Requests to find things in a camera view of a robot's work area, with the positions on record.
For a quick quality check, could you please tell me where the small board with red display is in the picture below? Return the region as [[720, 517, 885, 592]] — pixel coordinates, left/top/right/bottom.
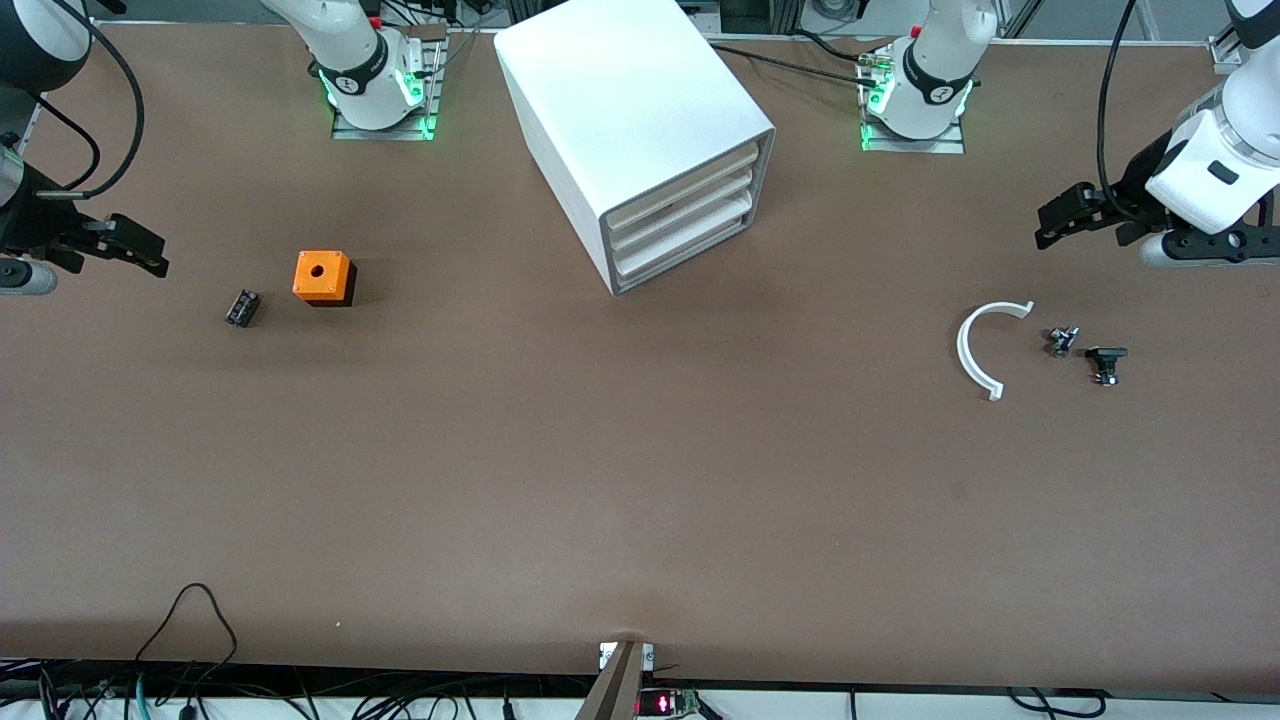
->
[[636, 688, 703, 720]]

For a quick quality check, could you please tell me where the white curved plastic bracket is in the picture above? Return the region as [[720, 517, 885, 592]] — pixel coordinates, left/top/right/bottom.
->
[[957, 300, 1036, 402]]

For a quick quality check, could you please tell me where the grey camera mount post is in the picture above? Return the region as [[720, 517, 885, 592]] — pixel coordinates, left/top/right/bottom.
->
[[574, 640, 657, 720]]

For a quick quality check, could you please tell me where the black looped cable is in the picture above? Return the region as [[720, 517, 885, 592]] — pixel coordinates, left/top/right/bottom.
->
[[133, 582, 240, 701]]

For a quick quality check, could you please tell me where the small black switch part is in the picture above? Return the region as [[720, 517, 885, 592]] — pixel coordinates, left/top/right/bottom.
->
[[1085, 346, 1130, 387]]

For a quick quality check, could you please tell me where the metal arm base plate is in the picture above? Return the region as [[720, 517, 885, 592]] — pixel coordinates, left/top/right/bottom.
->
[[330, 24, 449, 142], [858, 48, 967, 155]]

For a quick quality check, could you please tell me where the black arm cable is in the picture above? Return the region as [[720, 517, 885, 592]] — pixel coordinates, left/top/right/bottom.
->
[[28, 0, 147, 202], [1097, 0, 1143, 196]]

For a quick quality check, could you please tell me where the orange box with hole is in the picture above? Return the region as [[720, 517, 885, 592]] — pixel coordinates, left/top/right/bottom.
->
[[292, 250, 357, 308]]

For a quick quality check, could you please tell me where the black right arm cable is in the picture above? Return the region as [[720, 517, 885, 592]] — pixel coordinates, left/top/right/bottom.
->
[[28, 0, 147, 202]]

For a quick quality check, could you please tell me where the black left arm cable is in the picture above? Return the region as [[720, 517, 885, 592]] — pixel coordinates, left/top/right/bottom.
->
[[1097, 0, 1143, 196]]

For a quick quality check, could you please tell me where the white plastic drawer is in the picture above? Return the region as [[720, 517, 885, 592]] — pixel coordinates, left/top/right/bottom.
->
[[610, 168, 757, 255], [614, 194, 753, 279], [605, 141, 763, 231]]

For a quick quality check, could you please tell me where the black cable behind cabinet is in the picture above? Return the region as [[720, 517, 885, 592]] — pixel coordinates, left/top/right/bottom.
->
[[708, 28, 883, 89]]

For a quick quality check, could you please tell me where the white drawer cabinet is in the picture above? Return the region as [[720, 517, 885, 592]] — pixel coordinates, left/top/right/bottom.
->
[[494, 0, 777, 297]]

